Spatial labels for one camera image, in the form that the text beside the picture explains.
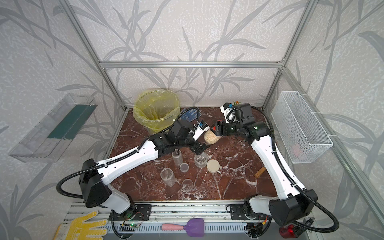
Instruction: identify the blue dotted work glove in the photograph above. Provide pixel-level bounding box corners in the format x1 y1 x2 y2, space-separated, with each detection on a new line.
180 109 198 122

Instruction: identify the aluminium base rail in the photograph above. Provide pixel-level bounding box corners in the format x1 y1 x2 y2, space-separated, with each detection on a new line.
63 200 244 224

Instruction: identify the red lid oatmeal jar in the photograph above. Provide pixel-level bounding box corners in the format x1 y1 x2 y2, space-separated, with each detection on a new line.
204 130 222 145

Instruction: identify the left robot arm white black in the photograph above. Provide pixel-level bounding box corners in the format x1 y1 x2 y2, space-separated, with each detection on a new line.
56 116 210 214

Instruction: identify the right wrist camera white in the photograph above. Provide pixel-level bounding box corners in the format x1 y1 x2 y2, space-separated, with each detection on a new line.
220 103 235 123

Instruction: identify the clear plastic wall shelf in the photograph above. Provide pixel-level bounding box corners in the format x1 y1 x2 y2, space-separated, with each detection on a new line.
9 94 98 163

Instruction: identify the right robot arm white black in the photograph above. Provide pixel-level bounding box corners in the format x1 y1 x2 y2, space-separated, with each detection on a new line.
211 103 340 233

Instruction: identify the yellow dotted work glove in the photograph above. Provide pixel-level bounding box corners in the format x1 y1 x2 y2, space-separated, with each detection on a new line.
54 211 108 240

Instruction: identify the purple scoop pink handle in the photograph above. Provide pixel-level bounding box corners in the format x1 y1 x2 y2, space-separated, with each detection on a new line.
162 218 205 238

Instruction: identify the mesh trash bin yellow bag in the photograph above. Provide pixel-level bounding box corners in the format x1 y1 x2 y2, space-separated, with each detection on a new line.
133 89 181 134

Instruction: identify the white wire wall basket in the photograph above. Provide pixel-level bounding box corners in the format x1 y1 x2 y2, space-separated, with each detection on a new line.
272 91 333 164

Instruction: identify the clear oatmeal jar small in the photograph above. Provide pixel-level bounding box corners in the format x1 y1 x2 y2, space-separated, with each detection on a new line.
172 149 183 166

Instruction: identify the clear oatmeal jar tall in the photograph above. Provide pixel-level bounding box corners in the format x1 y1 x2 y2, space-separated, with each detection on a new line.
161 168 176 187

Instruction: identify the green circuit board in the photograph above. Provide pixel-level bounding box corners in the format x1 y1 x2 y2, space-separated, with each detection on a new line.
121 222 142 229

